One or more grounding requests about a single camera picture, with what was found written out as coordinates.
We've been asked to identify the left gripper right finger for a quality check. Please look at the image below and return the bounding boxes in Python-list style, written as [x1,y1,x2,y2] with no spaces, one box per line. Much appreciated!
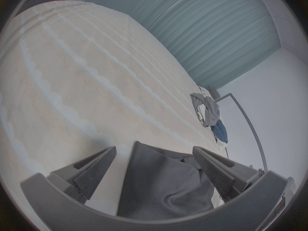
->
[192,146,260,200]

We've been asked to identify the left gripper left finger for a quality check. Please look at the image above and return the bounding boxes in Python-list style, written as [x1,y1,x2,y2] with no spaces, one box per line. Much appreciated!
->
[48,146,117,200]

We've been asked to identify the black T-shirt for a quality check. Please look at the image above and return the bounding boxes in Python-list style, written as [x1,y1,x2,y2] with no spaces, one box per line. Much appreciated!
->
[117,141,215,219]

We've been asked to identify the bed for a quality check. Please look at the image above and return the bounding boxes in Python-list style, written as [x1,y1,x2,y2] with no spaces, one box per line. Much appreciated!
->
[0,0,269,216]

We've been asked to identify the white garment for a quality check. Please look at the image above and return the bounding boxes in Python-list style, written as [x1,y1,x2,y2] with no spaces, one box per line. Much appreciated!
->
[216,140,229,151]
[197,104,206,120]

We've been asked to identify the dark blue garment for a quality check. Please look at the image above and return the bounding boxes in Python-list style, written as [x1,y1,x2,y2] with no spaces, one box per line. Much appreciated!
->
[213,121,228,144]

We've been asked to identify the grey knitted garment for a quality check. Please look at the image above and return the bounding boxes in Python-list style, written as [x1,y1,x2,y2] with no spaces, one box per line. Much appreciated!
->
[190,93,221,127]

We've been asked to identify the white printed pillow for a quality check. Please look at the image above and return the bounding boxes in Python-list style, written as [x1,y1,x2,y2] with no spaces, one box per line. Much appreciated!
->
[198,86,213,98]

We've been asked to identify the blue-green curtain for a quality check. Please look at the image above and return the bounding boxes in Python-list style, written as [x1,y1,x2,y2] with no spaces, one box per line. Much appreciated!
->
[85,0,207,32]
[147,0,282,91]

